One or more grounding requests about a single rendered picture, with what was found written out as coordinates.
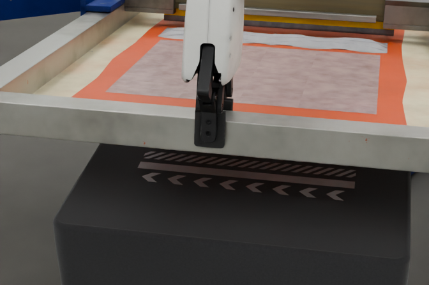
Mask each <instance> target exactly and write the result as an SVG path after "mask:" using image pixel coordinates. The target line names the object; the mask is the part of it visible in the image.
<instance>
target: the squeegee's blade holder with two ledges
mask: <svg viewBox="0 0 429 285"><path fill-rule="evenodd" d="M179 10H184V11H186V3H179ZM244 15H261V16H272V17H291V18H301V19H320V20H339V21H349V22H368V23H376V17H377V16H376V15H363V14H352V13H333V12H313V11H303V10H284V9H273V8H254V7H244Z"/></svg>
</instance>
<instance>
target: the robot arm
mask: <svg viewBox="0 0 429 285"><path fill-rule="evenodd" d="M244 4H245V0H187V2H186V13H185V20H184V39H183V60H182V70H181V78H182V80H183V81H184V82H190V81H191V80H192V79H193V78H194V77H195V75H196V74H197V94H196V105H195V133H194V144H195V145H196V146H199V147H207V148H223V147H224V146H225V122H226V111H233V101H234V99H233V98H227V97H232V94H233V76H234V74H235V73H236V71H237V69H238V68H239V65H240V62H241V55H242V47H243V26H244ZM213 76H214V79H213ZM223 110H226V111H223Z"/></svg>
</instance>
